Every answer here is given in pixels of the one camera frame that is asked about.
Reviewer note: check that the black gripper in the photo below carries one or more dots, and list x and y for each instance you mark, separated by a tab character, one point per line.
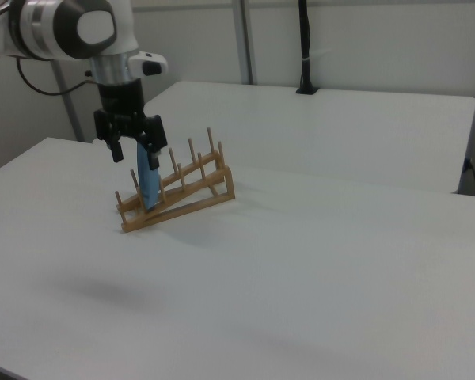
122	99

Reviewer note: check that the blue plate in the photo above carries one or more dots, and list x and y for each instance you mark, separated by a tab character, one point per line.
148	186

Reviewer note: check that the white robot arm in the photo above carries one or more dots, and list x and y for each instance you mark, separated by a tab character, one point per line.
51	27

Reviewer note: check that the wooden plate rack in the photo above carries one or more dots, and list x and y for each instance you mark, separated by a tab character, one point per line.
230	184

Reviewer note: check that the white side table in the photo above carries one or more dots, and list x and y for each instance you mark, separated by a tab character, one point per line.
340	130

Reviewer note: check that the grey aluminium partition post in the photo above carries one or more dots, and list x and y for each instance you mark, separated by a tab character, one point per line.
247	39
69	115

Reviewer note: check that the black camera pole with base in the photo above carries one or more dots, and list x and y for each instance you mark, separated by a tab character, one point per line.
305	39

